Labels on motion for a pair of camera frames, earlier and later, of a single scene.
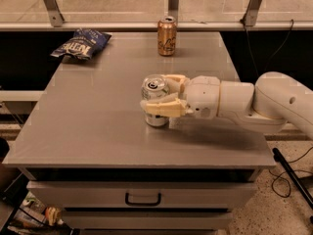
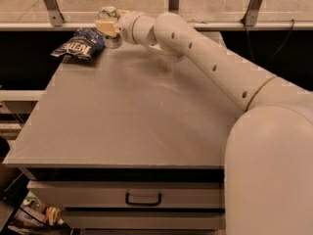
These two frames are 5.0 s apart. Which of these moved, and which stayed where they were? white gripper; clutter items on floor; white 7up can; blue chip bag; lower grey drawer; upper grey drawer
Moved: white 7up can; white gripper
Stayed: upper grey drawer; blue chip bag; lower grey drawer; clutter items on floor
